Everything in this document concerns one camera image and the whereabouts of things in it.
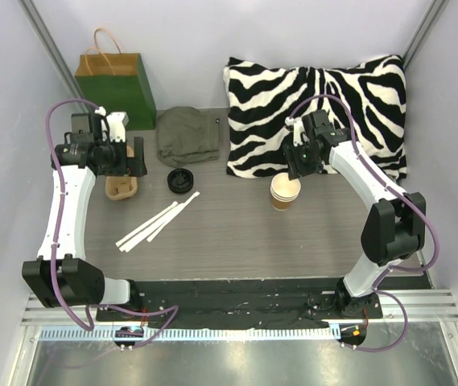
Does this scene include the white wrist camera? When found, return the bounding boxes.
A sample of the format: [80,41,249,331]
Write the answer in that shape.
[94,107,129,142]
[285,117,305,147]

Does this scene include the white paper straw lower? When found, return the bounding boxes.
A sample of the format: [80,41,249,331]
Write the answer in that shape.
[119,211,169,252]

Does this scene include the zebra print pillow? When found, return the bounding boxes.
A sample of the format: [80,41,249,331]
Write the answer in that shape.
[223,55,407,181]

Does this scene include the olive green folded cloth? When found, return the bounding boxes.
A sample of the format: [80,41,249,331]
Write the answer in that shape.
[155,106,220,168]

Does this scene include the white paper straw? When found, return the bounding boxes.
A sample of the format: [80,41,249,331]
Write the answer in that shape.
[115,202,184,248]
[146,191,200,242]
[119,211,169,252]

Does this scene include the black plastic cup lid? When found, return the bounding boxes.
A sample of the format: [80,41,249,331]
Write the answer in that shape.
[167,168,194,194]

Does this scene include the brown pulp cup carrier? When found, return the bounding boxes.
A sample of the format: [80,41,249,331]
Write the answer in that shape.
[105,165,138,201]

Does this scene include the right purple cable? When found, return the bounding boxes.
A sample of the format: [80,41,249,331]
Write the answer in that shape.
[291,94,442,354]

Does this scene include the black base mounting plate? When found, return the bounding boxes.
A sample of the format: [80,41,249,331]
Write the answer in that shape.
[95,277,385,331]

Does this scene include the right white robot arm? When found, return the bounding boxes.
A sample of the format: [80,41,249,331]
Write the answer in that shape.
[283,110,426,318]

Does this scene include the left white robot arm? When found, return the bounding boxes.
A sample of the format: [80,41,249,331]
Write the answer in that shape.
[22,112,147,321]

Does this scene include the white paper straw middle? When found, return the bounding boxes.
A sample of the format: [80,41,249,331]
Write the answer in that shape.
[115,202,184,248]

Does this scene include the green paper gift bag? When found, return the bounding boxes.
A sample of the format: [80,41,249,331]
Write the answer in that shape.
[74,27,157,130]

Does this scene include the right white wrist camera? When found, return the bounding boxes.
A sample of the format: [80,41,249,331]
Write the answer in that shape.
[285,117,305,147]

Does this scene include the brown paper cups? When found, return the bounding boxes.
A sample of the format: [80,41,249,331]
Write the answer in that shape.
[270,173,301,211]

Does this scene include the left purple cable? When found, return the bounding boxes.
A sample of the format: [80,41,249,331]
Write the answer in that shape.
[45,98,179,347]

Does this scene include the aluminium front rail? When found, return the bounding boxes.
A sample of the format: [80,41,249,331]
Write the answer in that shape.
[21,289,458,347]

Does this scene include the white paper straw upper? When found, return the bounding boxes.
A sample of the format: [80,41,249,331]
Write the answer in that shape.
[146,191,200,242]

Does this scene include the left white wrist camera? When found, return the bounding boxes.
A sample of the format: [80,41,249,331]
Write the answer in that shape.
[94,107,129,142]

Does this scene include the purple cable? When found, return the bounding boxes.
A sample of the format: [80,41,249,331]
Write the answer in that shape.
[45,98,179,347]
[291,94,442,354]

